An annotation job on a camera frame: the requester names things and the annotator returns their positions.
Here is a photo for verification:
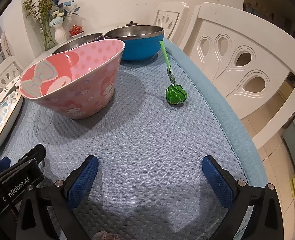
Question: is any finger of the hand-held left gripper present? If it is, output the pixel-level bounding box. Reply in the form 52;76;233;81
0;156;11;175
17;144;46;168

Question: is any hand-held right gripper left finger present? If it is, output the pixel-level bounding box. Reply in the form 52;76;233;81
16;155;99;240

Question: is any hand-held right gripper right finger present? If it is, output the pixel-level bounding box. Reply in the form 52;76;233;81
202;155;288;240

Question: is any white floral plate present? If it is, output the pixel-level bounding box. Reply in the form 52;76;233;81
0;79;21;114
0;87;24;155

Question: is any pink cartoon print bowl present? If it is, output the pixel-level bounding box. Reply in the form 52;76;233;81
19;39;126;120

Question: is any light blue textured mat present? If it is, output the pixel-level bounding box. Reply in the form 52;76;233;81
0;39;270;240

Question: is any white carved chair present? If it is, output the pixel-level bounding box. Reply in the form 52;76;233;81
154;2;190;40
0;55;24;110
179;2;295;150

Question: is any glass vase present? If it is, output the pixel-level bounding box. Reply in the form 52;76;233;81
41;25;56;51

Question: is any white ribbed vase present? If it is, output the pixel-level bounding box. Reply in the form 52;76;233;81
55;24;68;44

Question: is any pink steel bowl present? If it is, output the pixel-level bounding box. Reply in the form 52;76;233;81
52;33;105;55

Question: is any red tea cup set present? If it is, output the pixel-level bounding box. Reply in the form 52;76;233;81
69;24;85;37

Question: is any blue white flower bouquet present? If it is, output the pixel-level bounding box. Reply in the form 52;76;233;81
49;0;80;28

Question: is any blue steel bowl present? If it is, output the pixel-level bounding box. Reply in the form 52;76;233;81
104;25;165;62

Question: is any dried flower bunch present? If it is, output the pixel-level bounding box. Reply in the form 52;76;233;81
22;0;55;30

